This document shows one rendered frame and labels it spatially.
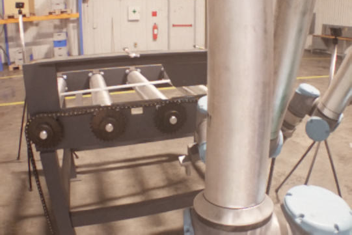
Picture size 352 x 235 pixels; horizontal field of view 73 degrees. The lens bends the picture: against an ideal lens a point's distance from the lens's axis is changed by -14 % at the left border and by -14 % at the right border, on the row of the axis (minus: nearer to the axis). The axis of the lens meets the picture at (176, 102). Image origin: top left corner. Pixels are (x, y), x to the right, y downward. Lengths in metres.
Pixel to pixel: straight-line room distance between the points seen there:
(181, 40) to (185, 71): 9.56
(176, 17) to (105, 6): 2.75
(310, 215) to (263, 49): 0.31
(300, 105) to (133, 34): 9.56
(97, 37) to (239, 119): 9.92
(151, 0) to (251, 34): 10.19
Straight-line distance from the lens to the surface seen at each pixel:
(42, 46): 10.37
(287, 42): 0.58
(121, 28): 10.33
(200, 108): 0.81
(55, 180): 1.40
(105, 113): 1.22
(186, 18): 10.91
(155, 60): 1.28
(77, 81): 2.19
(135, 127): 1.32
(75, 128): 1.29
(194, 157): 0.96
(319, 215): 0.54
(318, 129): 0.96
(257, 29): 0.42
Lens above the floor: 1.32
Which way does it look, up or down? 18 degrees down
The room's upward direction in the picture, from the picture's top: straight up
